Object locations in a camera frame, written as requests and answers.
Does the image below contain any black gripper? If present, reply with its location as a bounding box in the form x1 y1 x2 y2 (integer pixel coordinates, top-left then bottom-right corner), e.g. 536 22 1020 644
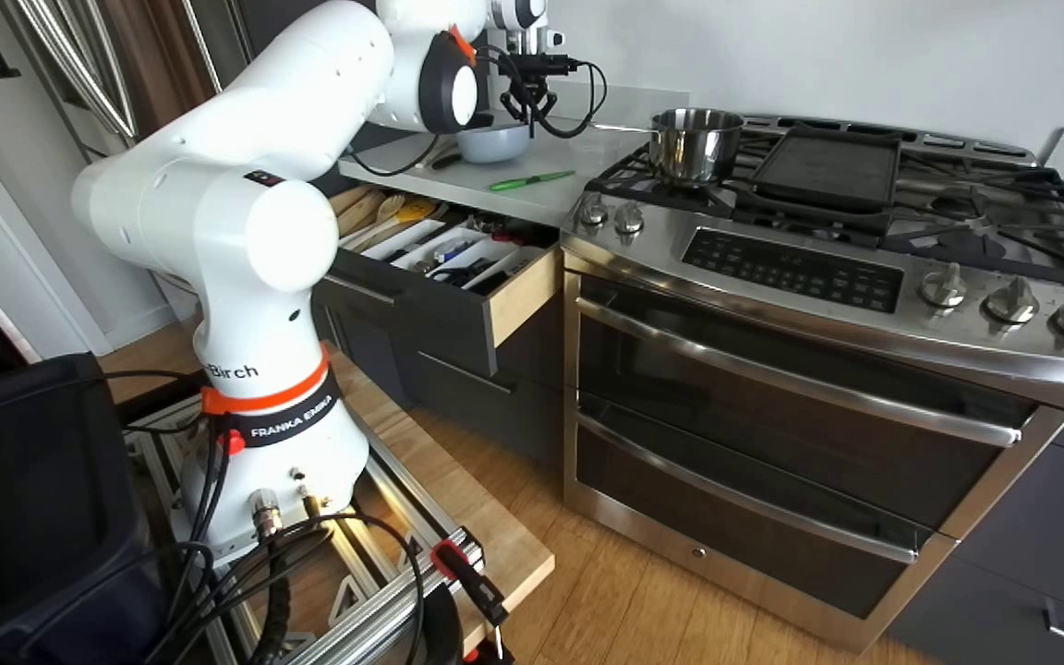
505 66 558 138

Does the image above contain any light blue bowl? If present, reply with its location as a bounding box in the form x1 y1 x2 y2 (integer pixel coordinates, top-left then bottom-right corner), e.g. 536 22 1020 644
456 119 534 171

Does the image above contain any stainless steel pot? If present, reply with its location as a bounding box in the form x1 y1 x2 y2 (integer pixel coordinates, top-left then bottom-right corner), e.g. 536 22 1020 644
590 104 745 187

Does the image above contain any wooden spoon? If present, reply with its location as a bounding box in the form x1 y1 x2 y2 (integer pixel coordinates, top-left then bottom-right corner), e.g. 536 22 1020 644
334 183 418 253

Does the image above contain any open wooden utensil drawer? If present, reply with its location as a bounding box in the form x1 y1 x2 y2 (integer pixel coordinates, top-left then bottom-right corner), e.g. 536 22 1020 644
321 183 562 382

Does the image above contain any dark cabinet below drawer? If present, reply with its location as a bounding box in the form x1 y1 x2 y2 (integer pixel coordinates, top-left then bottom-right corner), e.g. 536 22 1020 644
306 282 564 477

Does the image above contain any black griddle pan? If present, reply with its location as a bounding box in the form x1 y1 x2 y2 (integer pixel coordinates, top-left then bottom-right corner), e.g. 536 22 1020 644
749 127 905 216

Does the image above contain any stainless steel gas range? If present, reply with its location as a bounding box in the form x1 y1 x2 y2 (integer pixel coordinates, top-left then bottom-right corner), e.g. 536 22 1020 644
558 107 1064 654

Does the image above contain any wooden robot platform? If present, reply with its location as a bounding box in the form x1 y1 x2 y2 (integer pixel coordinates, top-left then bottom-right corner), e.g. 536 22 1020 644
100 322 558 657

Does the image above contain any red and black clamp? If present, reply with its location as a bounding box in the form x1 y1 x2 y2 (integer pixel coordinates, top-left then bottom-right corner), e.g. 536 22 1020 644
428 527 519 665

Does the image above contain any black plastic bin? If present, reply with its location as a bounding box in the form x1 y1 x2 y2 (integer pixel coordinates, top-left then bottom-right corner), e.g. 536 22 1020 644
0 350 175 665

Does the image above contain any green handled knife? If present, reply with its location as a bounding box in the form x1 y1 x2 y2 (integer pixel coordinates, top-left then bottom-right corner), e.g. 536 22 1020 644
486 165 580 196

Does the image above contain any black handled utensil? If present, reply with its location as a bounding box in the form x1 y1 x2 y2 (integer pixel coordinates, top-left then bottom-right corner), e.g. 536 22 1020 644
426 232 526 287

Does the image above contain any white handled utensil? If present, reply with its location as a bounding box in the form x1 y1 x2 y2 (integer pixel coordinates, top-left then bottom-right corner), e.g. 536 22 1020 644
360 216 452 263
387 222 487 274

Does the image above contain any long steel oven handle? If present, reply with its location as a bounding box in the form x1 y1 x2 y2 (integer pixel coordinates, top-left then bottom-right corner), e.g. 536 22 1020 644
572 293 1027 452

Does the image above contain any short steel oven handle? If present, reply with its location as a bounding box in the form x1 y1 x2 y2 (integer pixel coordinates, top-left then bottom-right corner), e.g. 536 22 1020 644
572 409 931 569

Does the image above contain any grey ribbed hose bundle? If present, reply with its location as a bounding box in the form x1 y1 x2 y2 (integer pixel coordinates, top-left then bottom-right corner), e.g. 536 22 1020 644
8 0 142 143

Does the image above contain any grey utensil handle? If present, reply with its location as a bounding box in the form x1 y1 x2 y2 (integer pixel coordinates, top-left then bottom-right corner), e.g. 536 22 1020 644
1027 121 1064 171

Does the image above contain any aluminium extrusion frame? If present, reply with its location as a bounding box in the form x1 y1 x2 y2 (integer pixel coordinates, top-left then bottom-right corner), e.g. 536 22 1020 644
122 393 476 665

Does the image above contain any black cable bundle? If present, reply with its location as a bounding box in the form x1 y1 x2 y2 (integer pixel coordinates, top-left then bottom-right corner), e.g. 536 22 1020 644
131 419 438 665

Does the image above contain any dark cabinet with handle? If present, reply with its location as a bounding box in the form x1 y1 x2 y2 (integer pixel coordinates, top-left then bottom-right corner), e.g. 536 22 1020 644
888 382 1064 665

